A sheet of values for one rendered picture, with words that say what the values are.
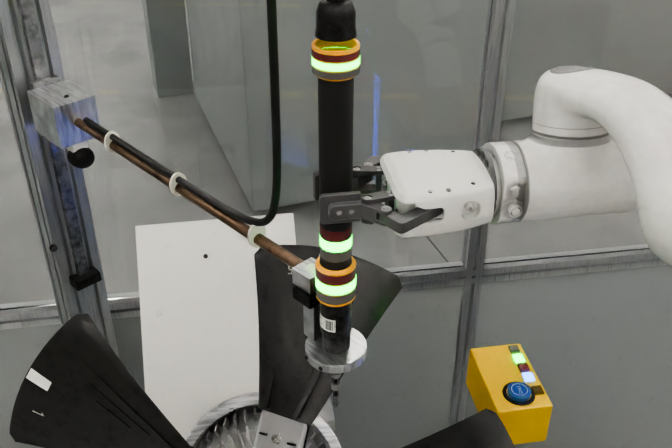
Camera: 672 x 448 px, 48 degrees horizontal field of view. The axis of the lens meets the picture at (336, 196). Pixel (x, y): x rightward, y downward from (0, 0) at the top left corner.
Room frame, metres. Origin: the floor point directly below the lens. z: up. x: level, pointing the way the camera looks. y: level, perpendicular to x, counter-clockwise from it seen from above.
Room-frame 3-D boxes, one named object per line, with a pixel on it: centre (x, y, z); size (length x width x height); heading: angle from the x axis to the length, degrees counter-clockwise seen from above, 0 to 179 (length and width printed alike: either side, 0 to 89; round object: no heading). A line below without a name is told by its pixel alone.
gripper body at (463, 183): (0.67, -0.11, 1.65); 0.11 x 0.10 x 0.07; 99
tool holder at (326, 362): (0.65, 0.01, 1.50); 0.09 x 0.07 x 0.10; 44
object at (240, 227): (0.87, 0.21, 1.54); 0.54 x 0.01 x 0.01; 44
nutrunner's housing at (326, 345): (0.65, 0.00, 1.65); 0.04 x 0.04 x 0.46
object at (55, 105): (1.10, 0.43, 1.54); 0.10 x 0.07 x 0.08; 44
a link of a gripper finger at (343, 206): (0.62, -0.02, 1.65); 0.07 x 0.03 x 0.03; 99
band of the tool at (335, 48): (0.65, 0.00, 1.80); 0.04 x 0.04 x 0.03
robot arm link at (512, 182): (0.67, -0.17, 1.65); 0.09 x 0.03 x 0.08; 9
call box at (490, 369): (0.99, -0.31, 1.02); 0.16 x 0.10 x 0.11; 9
